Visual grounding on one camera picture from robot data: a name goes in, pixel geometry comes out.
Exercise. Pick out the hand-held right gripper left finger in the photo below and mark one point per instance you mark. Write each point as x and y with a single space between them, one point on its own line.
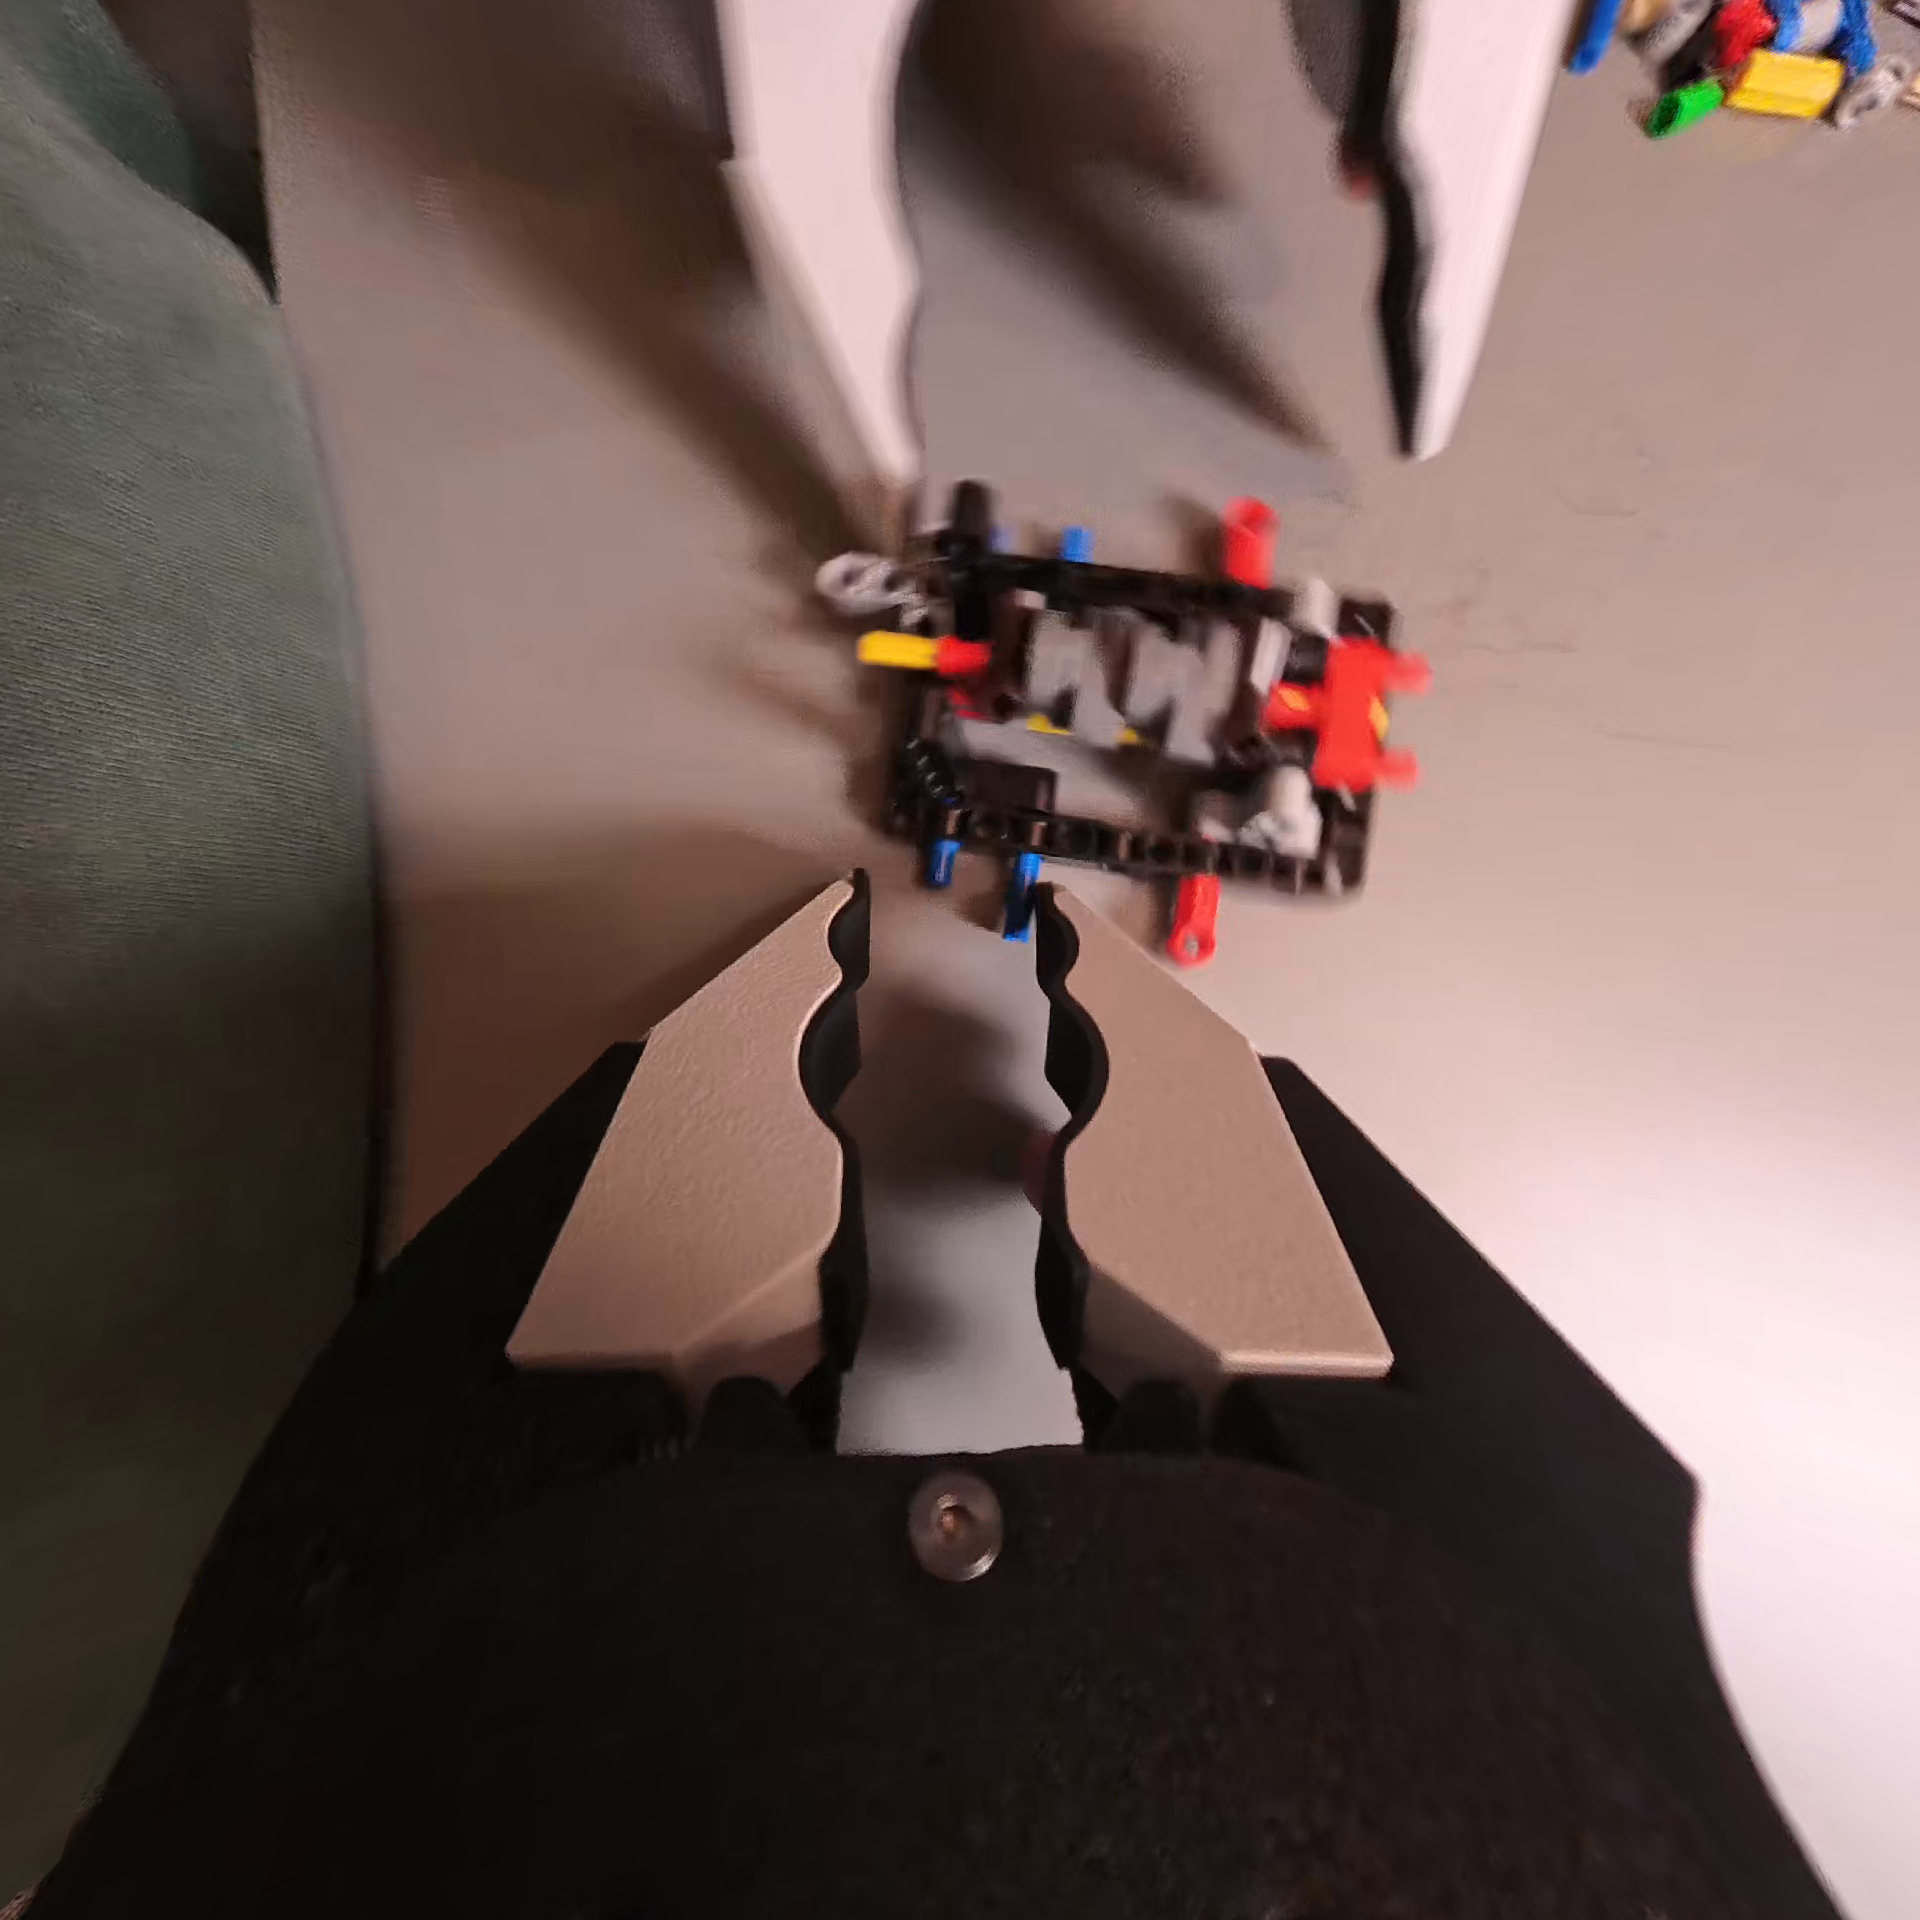
672 1201

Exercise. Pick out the person's green shirt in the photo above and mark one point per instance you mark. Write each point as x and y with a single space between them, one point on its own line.
152 750

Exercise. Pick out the pile of small lego pieces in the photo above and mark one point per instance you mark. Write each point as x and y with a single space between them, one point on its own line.
1782 84

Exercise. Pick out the person's right hand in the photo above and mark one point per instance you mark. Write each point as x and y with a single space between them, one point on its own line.
1037 1170

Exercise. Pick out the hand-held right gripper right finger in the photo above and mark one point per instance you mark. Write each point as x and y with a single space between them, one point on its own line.
1216 1201

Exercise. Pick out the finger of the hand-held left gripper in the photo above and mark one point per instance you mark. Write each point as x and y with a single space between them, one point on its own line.
1483 152
822 180

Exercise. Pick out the black frame lego assembly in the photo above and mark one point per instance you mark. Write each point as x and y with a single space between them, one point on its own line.
1112 675

